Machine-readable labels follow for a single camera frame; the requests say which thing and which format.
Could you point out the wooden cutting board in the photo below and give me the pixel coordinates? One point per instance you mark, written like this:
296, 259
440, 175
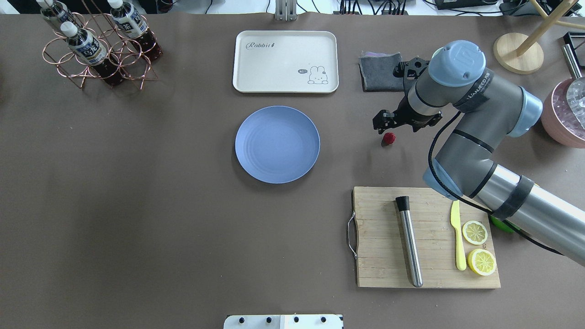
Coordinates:
381, 259

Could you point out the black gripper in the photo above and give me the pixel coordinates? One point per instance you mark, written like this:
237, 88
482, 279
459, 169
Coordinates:
405, 114

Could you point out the steel ice scoop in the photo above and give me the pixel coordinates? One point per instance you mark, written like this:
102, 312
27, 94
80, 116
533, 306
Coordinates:
575, 94

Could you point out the yellow plastic knife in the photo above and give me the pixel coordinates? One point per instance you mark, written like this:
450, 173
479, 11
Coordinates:
460, 259

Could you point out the copper wire bottle rack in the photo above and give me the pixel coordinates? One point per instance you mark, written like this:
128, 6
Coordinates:
112, 47

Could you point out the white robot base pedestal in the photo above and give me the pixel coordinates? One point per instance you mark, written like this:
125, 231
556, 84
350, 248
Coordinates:
284, 321

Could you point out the steel muddler black tip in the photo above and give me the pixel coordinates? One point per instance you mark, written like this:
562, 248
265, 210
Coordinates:
403, 206

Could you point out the lemon half slice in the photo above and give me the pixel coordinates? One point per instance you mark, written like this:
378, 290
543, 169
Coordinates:
482, 262
474, 232

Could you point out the grey folded cloth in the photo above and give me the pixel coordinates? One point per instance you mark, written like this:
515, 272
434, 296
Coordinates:
377, 71

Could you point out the blue round plate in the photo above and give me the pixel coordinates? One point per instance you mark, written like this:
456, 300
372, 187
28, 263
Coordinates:
277, 144

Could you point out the dark tea bottle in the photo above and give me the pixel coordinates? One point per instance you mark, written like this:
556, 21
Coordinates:
131, 24
55, 13
93, 52

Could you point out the green lime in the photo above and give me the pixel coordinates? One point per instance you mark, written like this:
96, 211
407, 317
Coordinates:
501, 225

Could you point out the red strawberry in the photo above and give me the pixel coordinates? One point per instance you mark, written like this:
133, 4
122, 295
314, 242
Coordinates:
388, 139

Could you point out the pink bowl with ice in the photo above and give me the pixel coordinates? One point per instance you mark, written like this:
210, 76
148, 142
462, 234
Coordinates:
558, 119

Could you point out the wooden cup tree stand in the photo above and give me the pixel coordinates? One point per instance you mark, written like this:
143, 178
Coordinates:
521, 54

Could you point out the dark tea bottle far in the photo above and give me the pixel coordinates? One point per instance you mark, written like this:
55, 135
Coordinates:
55, 13

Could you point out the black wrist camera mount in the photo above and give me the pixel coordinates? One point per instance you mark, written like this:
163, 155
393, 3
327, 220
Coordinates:
409, 72

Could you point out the dark tea bottle middle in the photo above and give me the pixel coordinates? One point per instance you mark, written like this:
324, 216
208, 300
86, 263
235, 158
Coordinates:
131, 24

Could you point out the cream rabbit tray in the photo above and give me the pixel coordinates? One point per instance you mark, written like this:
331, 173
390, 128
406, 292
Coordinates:
286, 62

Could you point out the dark tea bottle near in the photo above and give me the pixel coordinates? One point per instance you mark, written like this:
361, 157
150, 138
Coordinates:
93, 52

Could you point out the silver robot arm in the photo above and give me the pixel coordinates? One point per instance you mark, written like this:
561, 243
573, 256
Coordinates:
492, 108

